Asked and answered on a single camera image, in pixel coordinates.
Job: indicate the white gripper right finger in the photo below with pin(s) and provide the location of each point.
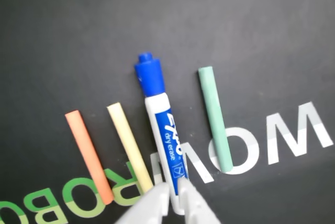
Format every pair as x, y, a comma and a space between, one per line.
193, 205

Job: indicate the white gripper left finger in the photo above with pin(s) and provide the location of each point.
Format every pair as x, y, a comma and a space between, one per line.
151, 203

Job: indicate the yellow chalk stick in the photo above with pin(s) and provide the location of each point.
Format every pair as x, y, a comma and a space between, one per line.
129, 148

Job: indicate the blue dry erase marker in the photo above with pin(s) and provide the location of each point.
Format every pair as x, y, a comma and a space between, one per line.
162, 124

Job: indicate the orange chalk stick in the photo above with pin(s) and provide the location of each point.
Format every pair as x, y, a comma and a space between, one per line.
89, 156

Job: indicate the green chalk stick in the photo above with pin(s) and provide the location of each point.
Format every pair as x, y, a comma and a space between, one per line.
214, 119

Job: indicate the dark grey WOWROBO mat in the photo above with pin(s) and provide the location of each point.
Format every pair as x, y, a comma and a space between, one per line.
235, 25

